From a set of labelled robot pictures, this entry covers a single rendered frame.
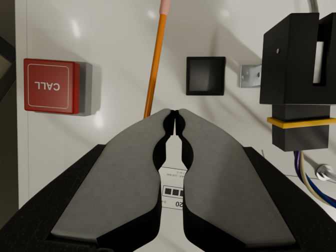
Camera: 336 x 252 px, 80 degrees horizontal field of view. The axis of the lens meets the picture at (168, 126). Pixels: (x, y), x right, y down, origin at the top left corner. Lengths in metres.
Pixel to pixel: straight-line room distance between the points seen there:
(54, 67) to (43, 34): 0.06
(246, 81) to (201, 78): 0.05
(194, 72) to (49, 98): 0.14
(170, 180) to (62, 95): 0.14
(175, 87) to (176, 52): 0.04
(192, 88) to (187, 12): 0.08
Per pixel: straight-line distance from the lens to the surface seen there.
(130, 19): 0.24
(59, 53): 0.26
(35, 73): 0.23
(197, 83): 0.21
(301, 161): 0.19
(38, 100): 0.23
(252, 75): 0.24
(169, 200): 0.25
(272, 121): 0.17
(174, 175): 0.24
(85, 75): 0.23
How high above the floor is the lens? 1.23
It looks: 33 degrees down
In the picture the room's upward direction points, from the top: 174 degrees counter-clockwise
